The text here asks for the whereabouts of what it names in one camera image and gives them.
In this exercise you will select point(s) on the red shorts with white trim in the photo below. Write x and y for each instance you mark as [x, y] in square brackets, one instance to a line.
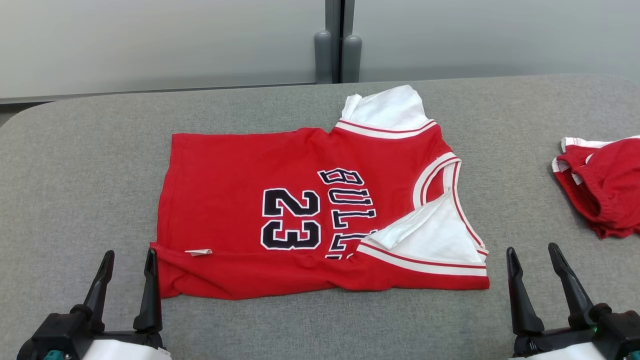
[610, 185]

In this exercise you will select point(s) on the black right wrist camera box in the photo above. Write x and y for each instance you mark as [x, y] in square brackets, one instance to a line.
[617, 332]

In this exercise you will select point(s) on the grey metal partition post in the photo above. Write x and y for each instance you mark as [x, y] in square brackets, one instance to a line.
[337, 40]

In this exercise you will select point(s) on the red jersey with white sleeves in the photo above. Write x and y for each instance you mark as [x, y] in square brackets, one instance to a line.
[240, 220]

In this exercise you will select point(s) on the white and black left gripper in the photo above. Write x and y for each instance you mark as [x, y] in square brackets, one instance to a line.
[130, 347]

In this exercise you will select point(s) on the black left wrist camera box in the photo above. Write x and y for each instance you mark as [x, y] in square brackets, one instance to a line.
[55, 332]

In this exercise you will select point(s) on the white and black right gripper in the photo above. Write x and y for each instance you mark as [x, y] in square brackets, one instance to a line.
[555, 347]

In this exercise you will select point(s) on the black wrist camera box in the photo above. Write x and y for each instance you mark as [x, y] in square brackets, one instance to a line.
[617, 332]
[55, 332]

